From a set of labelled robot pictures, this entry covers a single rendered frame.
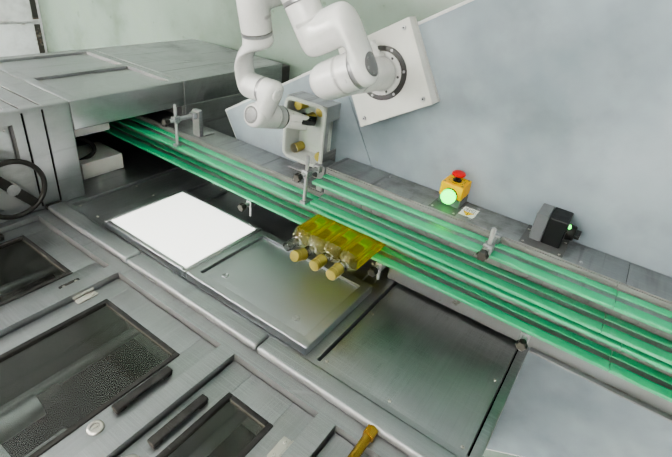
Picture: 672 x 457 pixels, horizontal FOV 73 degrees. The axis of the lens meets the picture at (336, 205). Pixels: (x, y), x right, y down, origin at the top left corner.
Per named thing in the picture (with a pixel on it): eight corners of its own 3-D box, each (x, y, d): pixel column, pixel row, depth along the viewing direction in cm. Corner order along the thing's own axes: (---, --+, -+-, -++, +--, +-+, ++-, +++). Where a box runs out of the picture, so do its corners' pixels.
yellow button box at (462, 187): (446, 193, 143) (436, 201, 137) (451, 171, 139) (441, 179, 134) (467, 201, 140) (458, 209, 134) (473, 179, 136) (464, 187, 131)
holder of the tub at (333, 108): (296, 161, 175) (283, 167, 169) (301, 91, 162) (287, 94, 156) (333, 176, 167) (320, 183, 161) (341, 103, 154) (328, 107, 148)
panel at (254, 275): (183, 195, 186) (104, 227, 160) (183, 188, 184) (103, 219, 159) (371, 292, 145) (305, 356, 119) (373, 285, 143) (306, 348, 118)
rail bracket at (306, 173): (313, 194, 157) (290, 207, 148) (317, 149, 149) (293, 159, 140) (320, 197, 156) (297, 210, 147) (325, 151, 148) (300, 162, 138)
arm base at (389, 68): (356, 50, 137) (327, 50, 125) (391, 33, 130) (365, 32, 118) (370, 100, 139) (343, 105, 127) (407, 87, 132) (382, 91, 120)
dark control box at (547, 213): (535, 226, 130) (527, 237, 124) (544, 201, 127) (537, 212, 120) (565, 237, 127) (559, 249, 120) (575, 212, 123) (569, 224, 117)
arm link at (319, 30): (298, 4, 113) (351, -23, 104) (335, 95, 121) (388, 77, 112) (276, 11, 106) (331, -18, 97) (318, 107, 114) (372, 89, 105)
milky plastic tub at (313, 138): (296, 149, 172) (281, 155, 166) (300, 90, 161) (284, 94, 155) (334, 163, 164) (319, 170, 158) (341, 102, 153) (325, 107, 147)
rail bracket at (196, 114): (206, 134, 194) (161, 147, 178) (205, 95, 186) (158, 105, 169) (214, 137, 192) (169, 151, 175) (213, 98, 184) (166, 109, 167)
